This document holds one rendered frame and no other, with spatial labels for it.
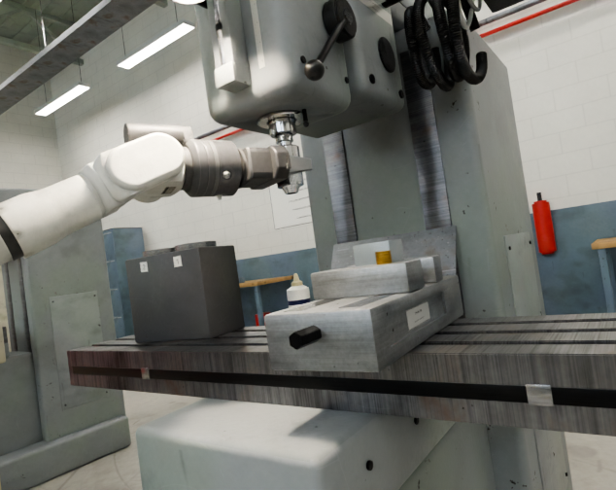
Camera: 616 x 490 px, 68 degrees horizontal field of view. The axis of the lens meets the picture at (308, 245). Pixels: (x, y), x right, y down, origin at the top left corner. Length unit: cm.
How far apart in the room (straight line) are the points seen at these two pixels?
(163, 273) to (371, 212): 51
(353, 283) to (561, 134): 437
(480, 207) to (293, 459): 68
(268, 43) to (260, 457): 58
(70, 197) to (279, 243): 565
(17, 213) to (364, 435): 49
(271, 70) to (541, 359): 53
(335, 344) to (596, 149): 446
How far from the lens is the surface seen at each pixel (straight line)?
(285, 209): 615
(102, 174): 65
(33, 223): 63
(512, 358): 55
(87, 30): 535
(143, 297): 107
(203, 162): 69
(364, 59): 90
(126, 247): 808
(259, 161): 73
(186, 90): 778
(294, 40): 75
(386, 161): 112
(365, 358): 51
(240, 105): 78
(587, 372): 54
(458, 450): 95
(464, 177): 105
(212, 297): 96
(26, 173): 1063
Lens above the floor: 106
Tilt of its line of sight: 2 degrees up
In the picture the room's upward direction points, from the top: 8 degrees counter-clockwise
